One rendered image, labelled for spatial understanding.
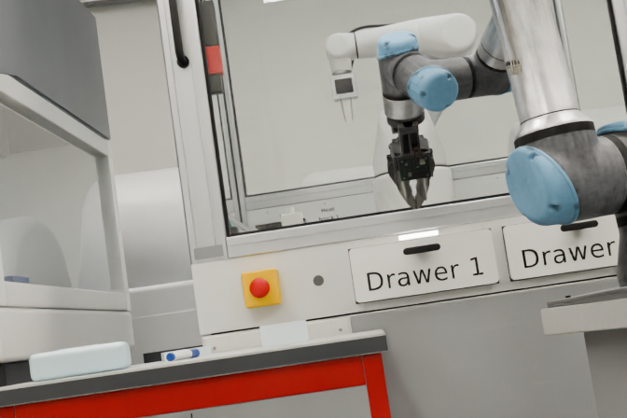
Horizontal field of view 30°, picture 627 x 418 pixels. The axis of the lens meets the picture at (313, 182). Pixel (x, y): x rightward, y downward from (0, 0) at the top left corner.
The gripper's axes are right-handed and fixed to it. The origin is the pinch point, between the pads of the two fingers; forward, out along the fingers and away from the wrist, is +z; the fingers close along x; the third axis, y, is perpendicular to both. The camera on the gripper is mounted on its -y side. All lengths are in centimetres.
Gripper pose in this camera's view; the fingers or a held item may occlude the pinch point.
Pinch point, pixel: (415, 201)
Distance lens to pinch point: 229.0
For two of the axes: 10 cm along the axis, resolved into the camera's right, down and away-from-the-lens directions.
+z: 1.5, 8.7, 4.7
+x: 9.9, -1.5, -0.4
